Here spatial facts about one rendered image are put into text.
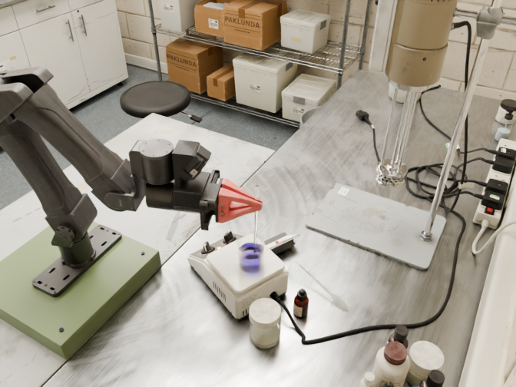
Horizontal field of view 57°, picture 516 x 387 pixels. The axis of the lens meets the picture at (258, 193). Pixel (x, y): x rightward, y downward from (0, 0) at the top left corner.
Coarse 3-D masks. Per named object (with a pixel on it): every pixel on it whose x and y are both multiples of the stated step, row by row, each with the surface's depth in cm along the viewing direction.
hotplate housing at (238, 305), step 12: (192, 264) 103; (204, 264) 97; (204, 276) 99; (216, 276) 94; (276, 276) 94; (216, 288) 96; (228, 288) 91; (252, 288) 91; (264, 288) 92; (276, 288) 95; (228, 300) 92; (240, 300) 90; (252, 300) 92; (276, 300) 94; (240, 312) 92
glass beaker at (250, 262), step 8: (248, 232) 91; (240, 240) 91; (248, 240) 92; (264, 240) 89; (256, 248) 87; (240, 256) 89; (248, 256) 88; (256, 256) 89; (240, 264) 91; (248, 264) 90; (256, 264) 90; (248, 272) 91; (256, 272) 91
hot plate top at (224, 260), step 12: (216, 252) 97; (228, 252) 97; (264, 252) 97; (216, 264) 94; (228, 264) 94; (264, 264) 94; (276, 264) 94; (228, 276) 91; (240, 276) 91; (252, 276) 91; (264, 276) 91; (240, 288) 89
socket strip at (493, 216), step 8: (504, 144) 138; (512, 144) 138; (512, 168) 129; (488, 176) 126; (496, 176) 126; (504, 176) 126; (480, 200) 118; (504, 200) 118; (480, 208) 115; (488, 208) 115; (480, 216) 115; (488, 216) 114; (496, 216) 113; (480, 224) 116; (488, 224) 115; (496, 224) 114
